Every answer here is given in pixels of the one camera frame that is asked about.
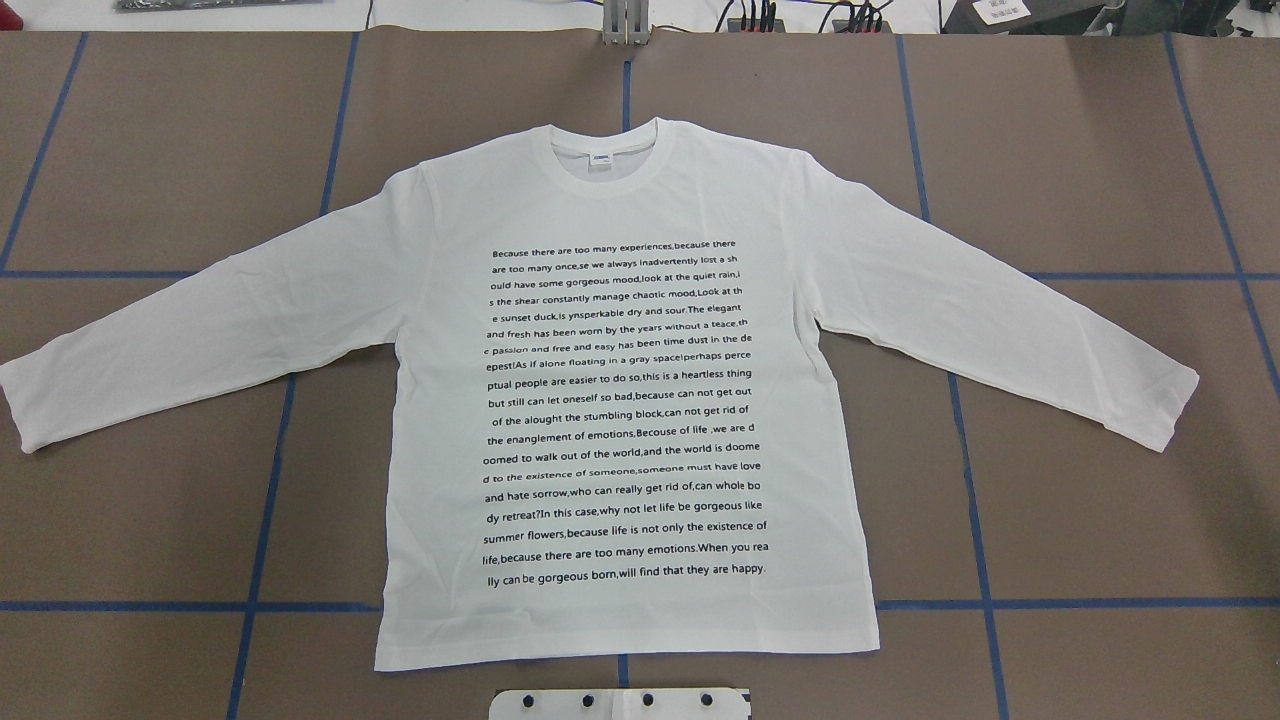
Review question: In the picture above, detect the white long-sleeve printed shirt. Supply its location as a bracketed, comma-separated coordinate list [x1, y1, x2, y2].
[3, 118, 1199, 673]

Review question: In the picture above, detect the upper orange black adapter box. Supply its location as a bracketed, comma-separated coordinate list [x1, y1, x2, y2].
[716, 0, 785, 33]

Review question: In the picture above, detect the orange black adapter box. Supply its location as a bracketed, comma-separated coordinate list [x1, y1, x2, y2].
[716, 0, 785, 33]
[819, 1, 892, 35]

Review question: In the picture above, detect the lower orange black adapter box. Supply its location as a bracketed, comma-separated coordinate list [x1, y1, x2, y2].
[819, 1, 892, 35]

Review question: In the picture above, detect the silver foil tray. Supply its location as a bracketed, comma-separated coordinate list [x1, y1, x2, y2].
[113, 0, 319, 13]

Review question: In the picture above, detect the aluminium frame post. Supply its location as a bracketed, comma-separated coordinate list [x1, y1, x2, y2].
[600, 0, 652, 46]

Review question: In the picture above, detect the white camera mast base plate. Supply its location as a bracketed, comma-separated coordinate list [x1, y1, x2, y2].
[488, 687, 753, 720]

